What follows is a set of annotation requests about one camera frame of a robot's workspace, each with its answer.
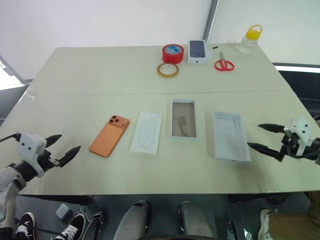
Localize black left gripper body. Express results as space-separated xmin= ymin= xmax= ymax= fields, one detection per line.
xmin=39 ymin=149 xmax=64 ymax=174

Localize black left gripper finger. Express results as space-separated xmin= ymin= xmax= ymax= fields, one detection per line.
xmin=45 ymin=134 xmax=63 ymax=149
xmin=59 ymin=145 xmax=82 ymax=167

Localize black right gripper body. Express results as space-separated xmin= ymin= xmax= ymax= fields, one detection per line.
xmin=275 ymin=125 xmax=301 ymax=164

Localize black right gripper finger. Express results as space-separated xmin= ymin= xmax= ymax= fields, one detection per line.
xmin=257 ymin=122 xmax=286 ymax=134
xmin=246 ymin=142 xmax=281 ymax=161

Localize white phone box lid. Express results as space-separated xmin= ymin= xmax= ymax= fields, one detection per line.
xmin=212 ymin=111 xmax=252 ymax=164

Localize orange smartphone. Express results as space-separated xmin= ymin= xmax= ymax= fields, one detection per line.
xmin=88 ymin=115 xmax=131 ymax=159

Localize white paper insert sleeve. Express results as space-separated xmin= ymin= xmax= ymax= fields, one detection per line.
xmin=130 ymin=111 xmax=164 ymax=155

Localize small grey rectangular block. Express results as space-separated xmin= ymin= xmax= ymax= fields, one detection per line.
xmin=55 ymin=203 xmax=73 ymax=221

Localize white phone box base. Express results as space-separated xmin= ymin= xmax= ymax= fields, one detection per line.
xmin=170 ymin=98 xmax=199 ymax=143

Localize white box with dark phone print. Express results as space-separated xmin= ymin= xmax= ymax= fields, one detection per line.
xmin=187 ymin=39 xmax=211 ymax=65

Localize black furniture panel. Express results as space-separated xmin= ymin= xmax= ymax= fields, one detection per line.
xmin=272 ymin=62 xmax=320 ymax=121

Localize black canvas sneaker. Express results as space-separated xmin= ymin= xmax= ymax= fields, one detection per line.
xmin=15 ymin=211 xmax=36 ymax=240
xmin=53 ymin=213 xmax=88 ymax=240

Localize khaki trouser leg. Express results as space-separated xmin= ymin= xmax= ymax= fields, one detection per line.
xmin=267 ymin=191 xmax=320 ymax=240

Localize white sneaker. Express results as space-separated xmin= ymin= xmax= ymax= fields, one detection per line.
xmin=257 ymin=208 xmax=279 ymax=240

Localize clear jar with yellow lid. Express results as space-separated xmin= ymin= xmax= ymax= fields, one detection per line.
xmin=236 ymin=24 xmax=264 ymax=55

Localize grey robot left leg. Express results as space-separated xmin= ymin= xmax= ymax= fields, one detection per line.
xmin=112 ymin=199 xmax=153 ymax=240

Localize grey robot leg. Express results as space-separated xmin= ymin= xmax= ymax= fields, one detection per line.
xmin=112 ymin=199 xmax=153 ymax=240
xmin=176 ymin=200 xmax=217 ymax=240

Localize grey robot right leg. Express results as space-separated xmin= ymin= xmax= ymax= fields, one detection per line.
xmin=176 ymin=200 xmax=217 ymax=240

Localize clear yellowish tape roll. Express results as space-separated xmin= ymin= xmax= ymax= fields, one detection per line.
xmin=156 ymin=62 xmax=180 ymax=79

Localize red tape roll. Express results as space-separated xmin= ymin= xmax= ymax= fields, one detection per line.
xmin=161 ymin=43 xmax=185 ymax=64

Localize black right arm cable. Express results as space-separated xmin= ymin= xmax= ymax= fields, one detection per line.
xmin=287 ymin=149 xmax=320 ymax=161

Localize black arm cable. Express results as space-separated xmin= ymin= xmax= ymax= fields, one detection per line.
xmin=0 ymin=133 xmax=21 ymax=143
xmin=287 ymin=149 xmax=320 ymax=161

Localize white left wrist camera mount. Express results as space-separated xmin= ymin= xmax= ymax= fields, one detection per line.
xmin=16 ymin=133 xmax=48 ymax=178

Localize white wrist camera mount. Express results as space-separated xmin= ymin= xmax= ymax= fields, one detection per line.
xmin=289 ymin=116 xmax=314 ymax=156
xmin=16 ymin=133 xmax=48 ymax=178

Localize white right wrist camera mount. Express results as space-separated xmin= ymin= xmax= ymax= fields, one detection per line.
xmin=289 ymin=116 xmax=314 ymax=156

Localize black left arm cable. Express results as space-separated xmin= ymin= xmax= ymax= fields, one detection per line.
xmin=0 ymin=133 xmax=21 ymax=143

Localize black stand bracket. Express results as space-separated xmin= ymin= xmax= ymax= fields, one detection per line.
xmin=228 ymin=219 xmax=251 ymax=240
xmin=91 ymin=211 xmax=105 ymax=240

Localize red handled scissors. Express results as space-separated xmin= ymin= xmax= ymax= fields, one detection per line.
xmin=214 ymin=51 xmax=236 ymax=72

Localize grey window frame post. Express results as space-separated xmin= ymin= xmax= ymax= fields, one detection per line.
xmin=201 ymin=0 xmax=219 ymax=44

